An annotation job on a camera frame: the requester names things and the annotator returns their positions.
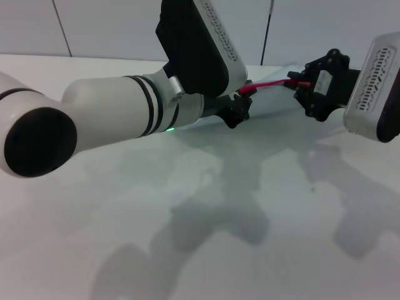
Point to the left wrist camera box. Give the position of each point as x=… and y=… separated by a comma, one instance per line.
x=193, y=47

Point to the red zipper slider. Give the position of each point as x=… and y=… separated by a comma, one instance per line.
x=302, y=83

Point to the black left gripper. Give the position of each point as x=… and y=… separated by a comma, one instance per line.
x=215, y=106

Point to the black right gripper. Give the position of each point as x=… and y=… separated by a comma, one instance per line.
x=334, y=87

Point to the clear red-zip document bag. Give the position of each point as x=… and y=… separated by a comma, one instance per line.
x=275, y=100

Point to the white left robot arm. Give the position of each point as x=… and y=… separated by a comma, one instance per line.
x=103, y=109

